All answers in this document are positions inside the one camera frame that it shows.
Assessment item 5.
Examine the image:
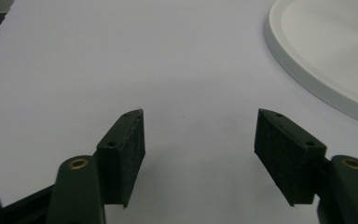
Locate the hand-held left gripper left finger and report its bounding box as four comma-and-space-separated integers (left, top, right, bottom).
46, 107, 146, 224

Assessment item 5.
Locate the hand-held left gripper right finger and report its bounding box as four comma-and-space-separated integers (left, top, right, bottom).
254, 108, 358, 224

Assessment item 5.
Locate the white round plate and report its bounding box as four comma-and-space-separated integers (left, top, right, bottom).
263, 0, 358, 129

